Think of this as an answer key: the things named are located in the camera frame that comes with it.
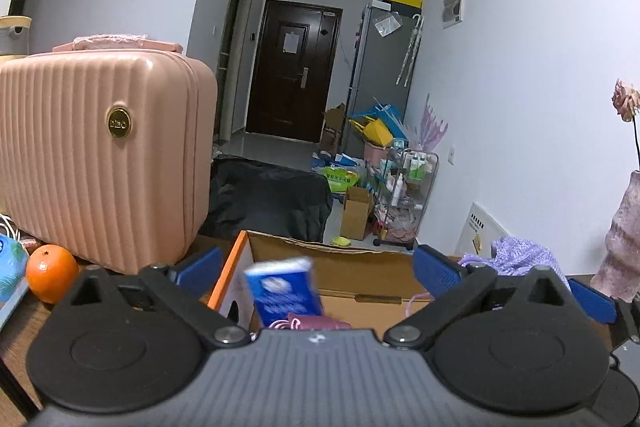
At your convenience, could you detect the black fabric bag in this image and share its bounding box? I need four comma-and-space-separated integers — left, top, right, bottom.
200, 157, 334, 243

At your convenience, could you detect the small blue tissue packet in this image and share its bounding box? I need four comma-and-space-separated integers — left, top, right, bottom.
243, 257, 324, 328

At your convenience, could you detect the yellow bag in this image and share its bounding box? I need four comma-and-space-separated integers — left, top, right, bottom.
348, 117, 394, 148

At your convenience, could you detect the blue bag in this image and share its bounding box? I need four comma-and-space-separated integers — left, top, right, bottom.
350, 104, 408, 142

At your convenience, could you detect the white leaning board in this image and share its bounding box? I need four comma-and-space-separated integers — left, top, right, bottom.
467, 202, 511, 258

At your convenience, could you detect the purple feather wall decor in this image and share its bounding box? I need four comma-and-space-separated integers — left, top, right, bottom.
417, 94, 448, 152

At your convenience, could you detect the white charger with cable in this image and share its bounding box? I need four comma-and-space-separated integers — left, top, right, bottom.
0, 213, 37, 250

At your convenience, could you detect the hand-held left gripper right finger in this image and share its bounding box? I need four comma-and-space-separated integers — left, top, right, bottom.
382, 244, 568, 350

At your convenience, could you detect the pink fluffy cloth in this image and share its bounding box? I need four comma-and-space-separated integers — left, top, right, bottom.
52, 34, 183, 54

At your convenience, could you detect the clear plastic bag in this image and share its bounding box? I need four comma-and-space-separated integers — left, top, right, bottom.
374, 13, 403, 38

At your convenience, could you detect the wire storage trolley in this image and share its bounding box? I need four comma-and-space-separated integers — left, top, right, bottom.
372, 149, 440, 250

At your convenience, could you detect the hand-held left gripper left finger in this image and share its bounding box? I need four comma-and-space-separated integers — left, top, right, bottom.
67, 246, 253, 350

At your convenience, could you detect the orange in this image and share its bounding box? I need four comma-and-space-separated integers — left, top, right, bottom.
26, 244, 80, 305

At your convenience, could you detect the mauve textured vase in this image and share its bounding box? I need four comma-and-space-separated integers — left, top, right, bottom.
590, 169, 640, 300

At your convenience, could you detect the orange cardboard box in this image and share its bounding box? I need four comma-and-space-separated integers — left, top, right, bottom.
207, 230, 436, 343

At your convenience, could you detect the folded clear umbrella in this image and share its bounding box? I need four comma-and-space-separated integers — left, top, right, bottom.
404, 16, 425, 85
396, 14, 418, 85

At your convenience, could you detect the purple knit pouch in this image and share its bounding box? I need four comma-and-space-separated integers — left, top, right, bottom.
457, 236, 571, 293

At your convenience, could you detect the dark wooden door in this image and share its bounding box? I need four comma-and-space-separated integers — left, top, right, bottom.
246, 0, 343, 142

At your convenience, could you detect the small open cardboard box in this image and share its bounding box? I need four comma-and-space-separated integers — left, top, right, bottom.
341, 187, 375, 240

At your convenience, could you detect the pink ribbed suitcase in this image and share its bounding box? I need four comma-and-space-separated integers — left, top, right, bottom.
0, 49, 218, 273

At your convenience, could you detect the blue tissue pack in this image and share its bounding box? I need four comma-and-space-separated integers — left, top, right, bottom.
0, 234, 31, 333

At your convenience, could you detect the green yellow sack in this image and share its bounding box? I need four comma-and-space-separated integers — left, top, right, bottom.
322, 167, 362, 194

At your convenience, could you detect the bunch of dried roses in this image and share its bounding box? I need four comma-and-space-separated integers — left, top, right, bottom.
612, 79, 640, 172

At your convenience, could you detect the brown cardboard box stack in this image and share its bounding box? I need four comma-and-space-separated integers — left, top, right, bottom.
322, 104, 346, 152

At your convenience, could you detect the grey refrigerator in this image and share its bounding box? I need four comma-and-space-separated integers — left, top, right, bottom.
345, 2, 423, 148

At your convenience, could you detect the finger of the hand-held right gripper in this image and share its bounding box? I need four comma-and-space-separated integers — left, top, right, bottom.
567, 278, 640, 348

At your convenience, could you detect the white electrical panel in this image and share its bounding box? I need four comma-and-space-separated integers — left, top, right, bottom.
442, 0, 467, 28

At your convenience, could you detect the yellow thermos jug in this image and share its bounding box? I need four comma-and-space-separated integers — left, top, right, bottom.
0, 16, 32, 58

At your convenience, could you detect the pink bucket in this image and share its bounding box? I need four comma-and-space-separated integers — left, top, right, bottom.
363, 141, 391, 165

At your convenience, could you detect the side door frame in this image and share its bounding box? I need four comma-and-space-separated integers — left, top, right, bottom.
217, 0, 253, 142

